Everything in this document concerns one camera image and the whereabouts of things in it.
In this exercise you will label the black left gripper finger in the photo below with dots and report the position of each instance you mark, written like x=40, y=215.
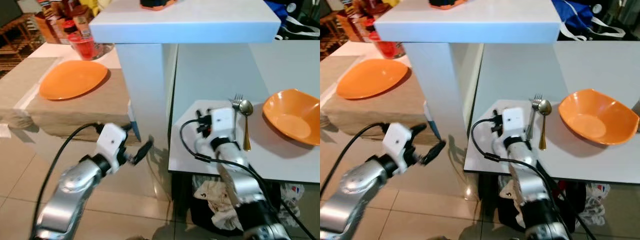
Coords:
x=420, y=128
x=127, y=127
x=434, y=151
x=142, y=151

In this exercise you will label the orange plate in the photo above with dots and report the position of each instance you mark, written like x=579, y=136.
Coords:
x=72, y=80
x=372, y=79

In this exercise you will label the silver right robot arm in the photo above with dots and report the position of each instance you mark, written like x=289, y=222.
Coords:
x=235, y=170
x=525, y=175

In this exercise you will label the silver fork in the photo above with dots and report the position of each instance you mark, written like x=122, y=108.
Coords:
x=536, y=103
x=237, y=102

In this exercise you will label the beige placemat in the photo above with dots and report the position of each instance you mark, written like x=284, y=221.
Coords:
x=380, y=112
x=90, y=107

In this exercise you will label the golden spoon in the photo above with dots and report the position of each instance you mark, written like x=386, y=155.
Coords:
x=246, y=107
x=544, y=107

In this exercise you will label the white crumpled cloth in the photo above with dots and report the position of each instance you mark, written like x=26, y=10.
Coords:
x=507, y=192
x=220, y=200

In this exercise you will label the black bag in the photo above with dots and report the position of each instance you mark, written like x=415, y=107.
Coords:
x=200, y=215
x=490, y=210

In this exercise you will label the red drinking glass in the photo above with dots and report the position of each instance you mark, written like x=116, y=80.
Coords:
x=86, y=47
x=390, y=50

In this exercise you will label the orange bowl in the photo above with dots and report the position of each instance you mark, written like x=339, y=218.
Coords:
x=295, y=117
x=597, y=117

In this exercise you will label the white raised counter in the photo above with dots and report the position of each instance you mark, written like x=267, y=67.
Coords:
x=185, y=22
x=470, y=22

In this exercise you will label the white printed cloth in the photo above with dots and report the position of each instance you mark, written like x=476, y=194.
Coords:
x=597, y=200
x=292, y=192

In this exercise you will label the orange and black object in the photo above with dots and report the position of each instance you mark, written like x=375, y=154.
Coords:
x=157, y=4
x=447, y=3

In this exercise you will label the blue bag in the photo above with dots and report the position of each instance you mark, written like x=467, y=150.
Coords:
x=275, y=10
x=570, y=15

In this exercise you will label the wooden chair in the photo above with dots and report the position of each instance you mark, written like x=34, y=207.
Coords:
x=17, y=35
x=330, y=30

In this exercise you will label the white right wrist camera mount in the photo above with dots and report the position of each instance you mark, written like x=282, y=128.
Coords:
x=222, y=122
x=513, y=122

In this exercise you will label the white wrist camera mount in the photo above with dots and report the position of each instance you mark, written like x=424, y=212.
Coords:
x=111, y=142
x=397, y=142
x=513, y=122
x=222, y=122

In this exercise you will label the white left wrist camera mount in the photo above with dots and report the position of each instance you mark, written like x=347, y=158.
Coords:
x=111, y=142
x=397, y=142

